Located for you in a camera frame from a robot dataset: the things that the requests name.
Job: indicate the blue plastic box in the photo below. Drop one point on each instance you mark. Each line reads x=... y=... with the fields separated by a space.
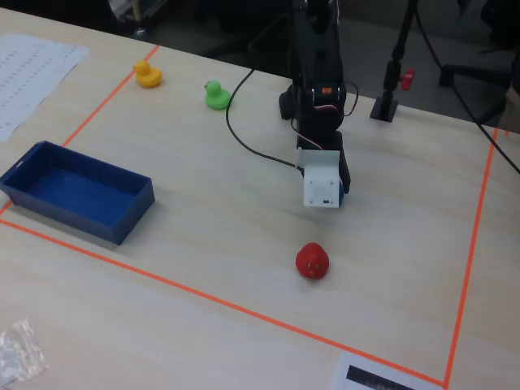
x=81 y=191

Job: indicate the clear plastic bag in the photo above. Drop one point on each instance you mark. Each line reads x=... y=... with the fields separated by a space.
x=20 y=357

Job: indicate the black camera stand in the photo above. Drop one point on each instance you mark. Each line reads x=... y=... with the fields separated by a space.
x=384 y=107

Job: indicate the green rubber duck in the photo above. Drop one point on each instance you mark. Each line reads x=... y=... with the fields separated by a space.
x=217 y=99

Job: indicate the printed white paper sheet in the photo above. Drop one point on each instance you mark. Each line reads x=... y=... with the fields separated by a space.
x=32 y=73

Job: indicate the red toy fruit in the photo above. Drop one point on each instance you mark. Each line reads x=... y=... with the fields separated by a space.
x=310 y=260

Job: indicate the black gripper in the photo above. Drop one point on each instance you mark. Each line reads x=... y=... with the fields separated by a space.
x=344 y=168

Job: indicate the orange tape strip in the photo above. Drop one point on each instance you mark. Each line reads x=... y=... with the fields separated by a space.
x=109 y=96
x=223 y=301
x=474 y=243

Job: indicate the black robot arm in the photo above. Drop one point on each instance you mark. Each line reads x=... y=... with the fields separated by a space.
x=317 y=48

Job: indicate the black office chair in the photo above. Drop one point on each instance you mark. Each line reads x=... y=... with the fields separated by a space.
x=459 y=71

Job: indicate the white camera housing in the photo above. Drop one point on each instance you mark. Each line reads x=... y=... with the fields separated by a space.
x=321 y=183

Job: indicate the yellow rubber duck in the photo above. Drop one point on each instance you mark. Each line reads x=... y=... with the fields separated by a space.
x=148 y=77

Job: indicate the grey caster wheel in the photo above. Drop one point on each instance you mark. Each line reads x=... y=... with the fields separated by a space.
x=140 y=31

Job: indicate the white paper with black bar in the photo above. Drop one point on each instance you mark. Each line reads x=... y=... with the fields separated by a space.
x=341 y=378

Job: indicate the red stand knob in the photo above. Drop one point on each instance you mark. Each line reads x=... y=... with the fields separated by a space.
x=408 y=79

